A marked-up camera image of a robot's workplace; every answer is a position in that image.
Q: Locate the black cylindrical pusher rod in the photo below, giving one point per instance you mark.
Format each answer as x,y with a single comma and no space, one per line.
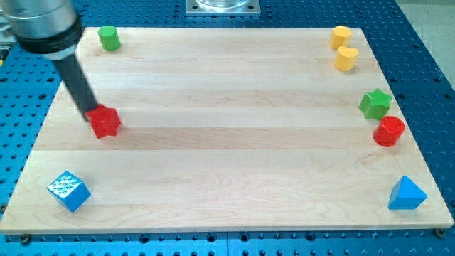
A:
76,83

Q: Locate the red star block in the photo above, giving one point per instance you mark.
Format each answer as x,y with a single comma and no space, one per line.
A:
104,121

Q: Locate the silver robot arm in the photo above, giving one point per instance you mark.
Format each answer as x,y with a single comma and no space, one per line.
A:
53,29

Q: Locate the green star block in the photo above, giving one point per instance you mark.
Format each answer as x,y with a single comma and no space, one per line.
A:
375,104

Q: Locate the green cylinder block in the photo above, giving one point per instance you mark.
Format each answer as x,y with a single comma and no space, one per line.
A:
109,38

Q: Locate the blue cube block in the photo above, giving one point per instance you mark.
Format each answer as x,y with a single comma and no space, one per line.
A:
70,190

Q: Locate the light wooden board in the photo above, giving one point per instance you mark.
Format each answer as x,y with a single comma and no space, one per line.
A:
223,130

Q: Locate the yellow hexagon block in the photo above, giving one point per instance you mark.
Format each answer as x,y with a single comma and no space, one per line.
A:
340,36

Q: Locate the yellow heart block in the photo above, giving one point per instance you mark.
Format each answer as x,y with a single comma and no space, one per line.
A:
345,58

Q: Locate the red cylinder block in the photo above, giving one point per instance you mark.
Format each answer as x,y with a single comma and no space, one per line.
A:
388,131

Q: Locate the blue triangle block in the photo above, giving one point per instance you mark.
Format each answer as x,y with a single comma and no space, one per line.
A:
406,195

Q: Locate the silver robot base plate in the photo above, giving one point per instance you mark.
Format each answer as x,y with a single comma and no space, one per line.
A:
222,7

